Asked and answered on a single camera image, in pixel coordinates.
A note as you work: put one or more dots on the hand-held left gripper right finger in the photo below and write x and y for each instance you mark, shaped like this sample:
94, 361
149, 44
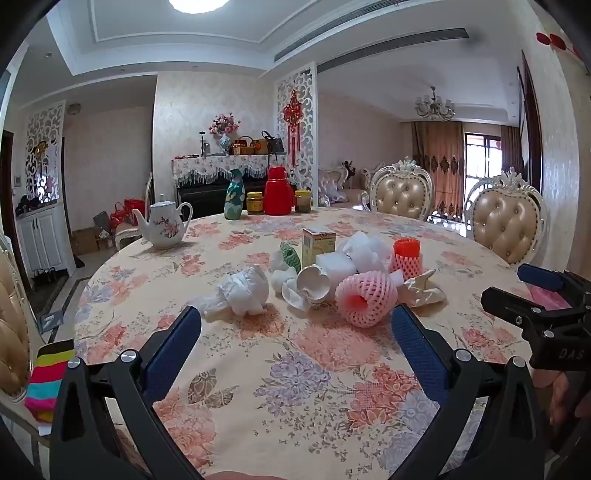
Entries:
420, 360

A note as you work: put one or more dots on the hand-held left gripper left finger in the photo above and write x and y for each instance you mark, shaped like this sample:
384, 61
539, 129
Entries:
175, 350

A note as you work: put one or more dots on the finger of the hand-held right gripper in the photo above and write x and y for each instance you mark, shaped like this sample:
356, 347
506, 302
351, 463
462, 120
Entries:
512, 309
540, 278

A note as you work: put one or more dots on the pink trash bin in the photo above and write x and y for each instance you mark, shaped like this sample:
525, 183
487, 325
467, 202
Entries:
549, 297

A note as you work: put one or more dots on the white foam block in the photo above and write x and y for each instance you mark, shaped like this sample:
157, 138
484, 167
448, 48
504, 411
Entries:
364, 244
334, 267

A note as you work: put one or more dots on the white tissue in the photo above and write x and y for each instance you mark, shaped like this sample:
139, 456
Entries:
282, 272

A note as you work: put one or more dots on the black and yellow cardboard box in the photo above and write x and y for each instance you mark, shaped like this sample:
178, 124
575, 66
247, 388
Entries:
318, 249

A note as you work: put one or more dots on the person's right hand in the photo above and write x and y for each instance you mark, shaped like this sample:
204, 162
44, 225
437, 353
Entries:
561, 397

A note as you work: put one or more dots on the beige tufted white chair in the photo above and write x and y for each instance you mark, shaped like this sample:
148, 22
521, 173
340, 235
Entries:
399, 196
505, 224
11, 332

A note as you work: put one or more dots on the beige crumpled wrapper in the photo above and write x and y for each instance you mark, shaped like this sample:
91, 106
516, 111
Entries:
422, 290

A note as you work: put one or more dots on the pink foam fruit net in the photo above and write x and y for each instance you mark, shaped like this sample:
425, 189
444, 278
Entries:
369, 295

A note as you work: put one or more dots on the white plastic bag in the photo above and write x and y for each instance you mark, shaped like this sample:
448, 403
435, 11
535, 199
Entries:
244, 290

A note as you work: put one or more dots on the red foam fruit net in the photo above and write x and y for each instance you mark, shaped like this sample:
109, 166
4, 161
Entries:
406, 258

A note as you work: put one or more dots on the white floral teapot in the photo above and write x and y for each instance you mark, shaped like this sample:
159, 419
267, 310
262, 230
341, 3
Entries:
161, 228

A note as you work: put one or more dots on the white carved chair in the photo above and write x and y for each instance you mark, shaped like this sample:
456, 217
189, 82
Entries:
127, 230

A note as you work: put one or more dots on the balcony window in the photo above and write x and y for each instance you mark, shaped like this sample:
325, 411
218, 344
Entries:
482, 161

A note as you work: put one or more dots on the striped colourful cloth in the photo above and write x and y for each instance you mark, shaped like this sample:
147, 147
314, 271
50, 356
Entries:
48, 378

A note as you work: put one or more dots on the white crumpled paper cup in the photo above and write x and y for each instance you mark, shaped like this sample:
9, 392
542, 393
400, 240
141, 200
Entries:
311, 284

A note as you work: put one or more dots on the brown plain curtain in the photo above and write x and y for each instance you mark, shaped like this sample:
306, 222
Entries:
510, 147

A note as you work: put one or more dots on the red gift bag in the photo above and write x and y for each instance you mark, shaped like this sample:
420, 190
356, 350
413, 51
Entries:
134, 211

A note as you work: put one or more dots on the green foam fruit net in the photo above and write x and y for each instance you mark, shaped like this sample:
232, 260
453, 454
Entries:
291, 256

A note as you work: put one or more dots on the brown patterned curtain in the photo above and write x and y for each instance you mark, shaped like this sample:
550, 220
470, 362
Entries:
438, 161

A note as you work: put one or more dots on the black piano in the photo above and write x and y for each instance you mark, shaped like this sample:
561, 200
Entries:
203, 198

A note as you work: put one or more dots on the green floral bottle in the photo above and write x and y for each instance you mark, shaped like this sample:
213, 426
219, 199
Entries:
234, 198

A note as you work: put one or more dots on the yellow lidded jar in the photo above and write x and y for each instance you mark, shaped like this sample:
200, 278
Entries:
254, 204

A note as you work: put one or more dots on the white shoe cabinet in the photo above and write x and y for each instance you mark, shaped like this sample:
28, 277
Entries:
41, 235

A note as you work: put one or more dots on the red plastic jar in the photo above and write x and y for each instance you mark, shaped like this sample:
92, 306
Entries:
279, 194

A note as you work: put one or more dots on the floral fringed piano cloth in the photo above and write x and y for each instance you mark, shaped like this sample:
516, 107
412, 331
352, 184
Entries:
207, 164

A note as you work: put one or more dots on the brown jar yellow lid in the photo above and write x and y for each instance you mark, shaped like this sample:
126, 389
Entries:
303, 202

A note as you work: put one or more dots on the white carved armchair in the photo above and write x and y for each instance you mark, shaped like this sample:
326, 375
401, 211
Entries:
333, 182

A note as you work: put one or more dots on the chandelier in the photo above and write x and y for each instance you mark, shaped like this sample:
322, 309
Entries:
434, 107

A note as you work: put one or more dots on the dried flower bouquet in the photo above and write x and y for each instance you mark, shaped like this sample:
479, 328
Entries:
347, 167

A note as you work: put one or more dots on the woven basket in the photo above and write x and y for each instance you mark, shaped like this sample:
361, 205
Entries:
243, 146

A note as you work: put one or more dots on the vase of pink flowers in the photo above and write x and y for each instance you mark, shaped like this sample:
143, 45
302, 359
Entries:
225, 141

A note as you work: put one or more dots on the dark handbag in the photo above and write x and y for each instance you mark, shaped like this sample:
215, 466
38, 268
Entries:
273, 144

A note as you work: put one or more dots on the red knot hanging ornament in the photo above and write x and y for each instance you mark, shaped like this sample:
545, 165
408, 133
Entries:
292, 115

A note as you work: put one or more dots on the ceiling air vent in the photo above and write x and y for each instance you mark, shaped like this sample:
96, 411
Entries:
369, 44

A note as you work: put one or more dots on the round ceiling light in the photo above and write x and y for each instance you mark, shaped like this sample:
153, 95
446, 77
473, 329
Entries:
198, 3

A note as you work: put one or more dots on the dark wooden door frame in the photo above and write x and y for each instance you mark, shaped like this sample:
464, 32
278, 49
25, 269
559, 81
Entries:
533, 129

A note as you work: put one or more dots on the red wall decoration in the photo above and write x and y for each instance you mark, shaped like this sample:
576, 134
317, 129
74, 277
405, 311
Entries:
558, 41

